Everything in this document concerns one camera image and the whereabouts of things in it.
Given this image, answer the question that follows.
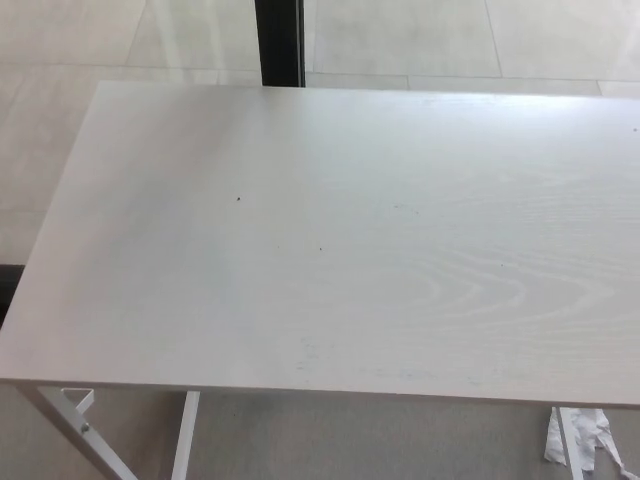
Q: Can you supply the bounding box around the crumpled white paper strip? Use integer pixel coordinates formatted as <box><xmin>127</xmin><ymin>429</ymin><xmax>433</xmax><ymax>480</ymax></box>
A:
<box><xmin>543</xmin><ymin>407</ymin><xmax>640</xmax><ymax>480</ymax></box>

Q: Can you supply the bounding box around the white table leg with brace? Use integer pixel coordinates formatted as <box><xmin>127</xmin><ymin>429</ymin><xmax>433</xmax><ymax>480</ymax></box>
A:
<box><xmin>14</xmin><ymin>384</ymin><xmax>139</xmax><ymax>480</ymax></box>

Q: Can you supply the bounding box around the white metal table leg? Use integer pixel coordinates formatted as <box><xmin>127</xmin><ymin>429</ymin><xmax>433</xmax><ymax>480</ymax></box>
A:
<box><xmin>557</xmin><ymin>407</ymin><xmax>584</xmax><ymax>480</ymax></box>

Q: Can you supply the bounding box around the white metal table bar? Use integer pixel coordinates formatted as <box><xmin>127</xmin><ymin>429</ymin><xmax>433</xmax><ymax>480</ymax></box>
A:
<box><xmin>169</xmin><ymin>390</ymin><xmax>201</xmax><ymax>480</ymax></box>

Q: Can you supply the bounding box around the black vertical window post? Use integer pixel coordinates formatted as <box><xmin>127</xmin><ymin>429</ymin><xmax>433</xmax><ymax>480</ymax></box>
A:
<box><xmin>253</xmin><ymin>0</ymin><xmax>307</xmax><ymax>87</ymax></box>

